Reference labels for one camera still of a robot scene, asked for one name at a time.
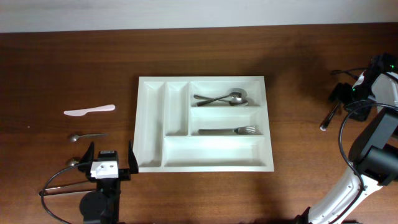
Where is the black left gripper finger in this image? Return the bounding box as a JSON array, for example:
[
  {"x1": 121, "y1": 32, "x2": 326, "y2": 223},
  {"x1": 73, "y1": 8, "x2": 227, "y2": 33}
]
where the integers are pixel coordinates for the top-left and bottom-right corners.
[
  {"x1": 80, "y1": 142, "x2": 95, "y2": 163},
  {"x1": 128, "y1": 140, "x2": 139, "y2": 174}
]

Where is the metal fork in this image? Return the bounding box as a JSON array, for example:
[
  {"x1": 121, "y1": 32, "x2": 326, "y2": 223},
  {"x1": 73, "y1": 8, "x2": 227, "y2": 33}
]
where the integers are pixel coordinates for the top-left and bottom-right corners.
[
  {"x1": 198, "y1": 126, "x2": 257, "y2": 135},
  {"x1": 319, "y1": 102, "x2": 340, "y2": 131}
]

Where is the large metal spoon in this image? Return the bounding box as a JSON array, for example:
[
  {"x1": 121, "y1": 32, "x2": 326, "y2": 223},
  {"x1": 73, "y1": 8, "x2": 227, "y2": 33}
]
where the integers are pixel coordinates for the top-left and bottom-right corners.
[
  {"x1": 196, "y1": 88, "x2": 247, "y2": 106},
  {"x1": 193, "y1": 95, "x2": 249, "y2": 106}
]

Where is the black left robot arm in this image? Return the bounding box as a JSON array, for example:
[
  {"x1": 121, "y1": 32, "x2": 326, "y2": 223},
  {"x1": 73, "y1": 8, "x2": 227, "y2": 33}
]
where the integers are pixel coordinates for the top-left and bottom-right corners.
[{"x1": 78, "y1": 141, "x2": 139, "y2": 223}]

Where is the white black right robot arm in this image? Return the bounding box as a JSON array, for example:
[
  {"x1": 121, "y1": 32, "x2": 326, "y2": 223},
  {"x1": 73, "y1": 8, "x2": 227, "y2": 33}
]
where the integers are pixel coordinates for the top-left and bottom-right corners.
[{"x1": 293, "y1": 53, "x2": 397, "y2": 224}]

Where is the small metal teaspoon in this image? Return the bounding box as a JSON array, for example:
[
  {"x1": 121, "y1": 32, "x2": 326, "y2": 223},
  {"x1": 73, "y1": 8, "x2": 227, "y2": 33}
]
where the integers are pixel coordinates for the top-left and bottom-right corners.
[
  {"x1": 69, "y1": 133, "x2": 107, "y2": 142},
  {"x1": 65, "y1": 157, "x2": 80, "y2": 167}
]

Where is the pink plastic knife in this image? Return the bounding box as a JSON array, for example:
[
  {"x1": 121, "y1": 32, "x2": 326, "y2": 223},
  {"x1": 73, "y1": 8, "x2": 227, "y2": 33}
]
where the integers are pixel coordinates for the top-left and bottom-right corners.
[{"x1": 63, "y1": 105, "x2": 116, "y2": 116}]

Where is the white plastic cutlery tray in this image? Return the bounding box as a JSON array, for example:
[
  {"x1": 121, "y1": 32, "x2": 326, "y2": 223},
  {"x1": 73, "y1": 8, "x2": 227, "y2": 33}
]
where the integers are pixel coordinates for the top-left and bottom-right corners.
[{"x1": 133, "y1": 76, "x2": 274, "y2": 172}]

